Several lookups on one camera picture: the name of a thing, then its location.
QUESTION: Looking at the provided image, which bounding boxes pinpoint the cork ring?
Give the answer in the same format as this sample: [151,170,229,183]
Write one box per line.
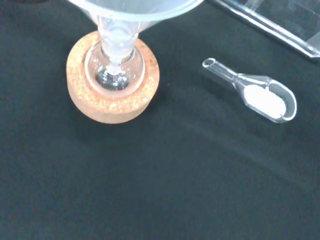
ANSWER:
[65,30,161,124]

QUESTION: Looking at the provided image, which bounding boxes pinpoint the glass weighing funnel with powder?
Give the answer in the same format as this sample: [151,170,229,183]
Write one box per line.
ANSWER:
[201,57,298,124]

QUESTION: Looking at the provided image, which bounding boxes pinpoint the clear funnel stand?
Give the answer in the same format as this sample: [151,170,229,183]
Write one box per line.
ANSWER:
[206,0,320,60]

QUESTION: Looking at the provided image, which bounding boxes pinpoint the black cloth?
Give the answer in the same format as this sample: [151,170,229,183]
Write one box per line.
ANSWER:
[0,0,320,240]

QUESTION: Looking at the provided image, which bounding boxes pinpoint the round-bottom glass flask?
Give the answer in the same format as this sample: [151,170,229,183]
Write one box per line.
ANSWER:
[84,15,147,92]

